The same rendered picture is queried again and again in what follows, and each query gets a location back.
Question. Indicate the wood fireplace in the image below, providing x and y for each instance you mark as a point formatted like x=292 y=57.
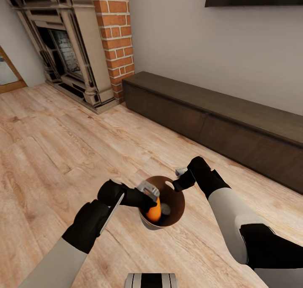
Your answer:
x=66 y=36

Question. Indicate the door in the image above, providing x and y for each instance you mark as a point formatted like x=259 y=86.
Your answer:
x=10 y=79

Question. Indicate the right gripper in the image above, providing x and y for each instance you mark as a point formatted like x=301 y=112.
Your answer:
x=182 y=184

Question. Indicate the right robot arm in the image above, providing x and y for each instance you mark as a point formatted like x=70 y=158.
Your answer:
x=249 y=239

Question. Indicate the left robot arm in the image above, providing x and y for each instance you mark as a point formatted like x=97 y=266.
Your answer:
x=61 y=265

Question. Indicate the robot trunk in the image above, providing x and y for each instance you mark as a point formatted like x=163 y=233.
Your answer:
x=151 y=280

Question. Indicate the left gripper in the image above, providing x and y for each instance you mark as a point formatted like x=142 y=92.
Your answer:
x=142 y=201

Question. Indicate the trash can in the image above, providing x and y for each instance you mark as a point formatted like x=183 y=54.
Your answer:
x=176 y=200

